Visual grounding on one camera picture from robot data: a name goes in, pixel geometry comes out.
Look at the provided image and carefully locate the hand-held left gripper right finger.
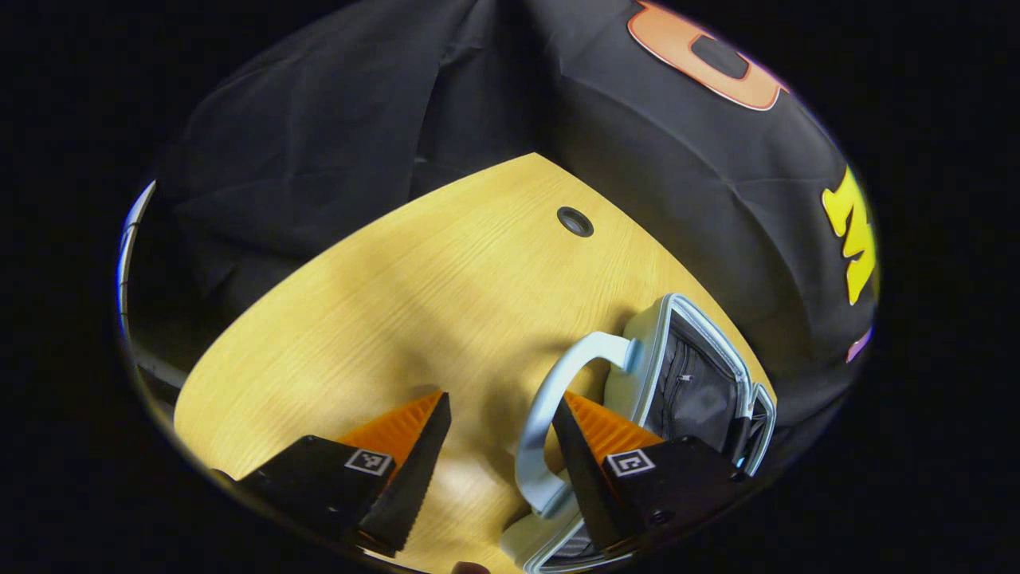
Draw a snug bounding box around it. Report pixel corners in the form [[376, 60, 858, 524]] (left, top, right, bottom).
[[550, 389, 750, 559]]

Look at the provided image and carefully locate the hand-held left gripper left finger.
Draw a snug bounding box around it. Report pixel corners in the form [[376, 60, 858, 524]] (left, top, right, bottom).
[[211, 389, 453, 559]]

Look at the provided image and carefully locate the pale blue small suitcase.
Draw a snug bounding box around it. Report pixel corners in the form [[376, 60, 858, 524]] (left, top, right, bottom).
[[499, 293, 779, 574]]

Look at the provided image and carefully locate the black backdrop cloth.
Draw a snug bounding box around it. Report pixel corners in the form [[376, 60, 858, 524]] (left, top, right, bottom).
[[127, 0, 877, 423]]

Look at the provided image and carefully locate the black table cable grommet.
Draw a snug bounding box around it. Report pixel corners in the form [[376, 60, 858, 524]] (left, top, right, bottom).
[[556, 206, 595, 238]]

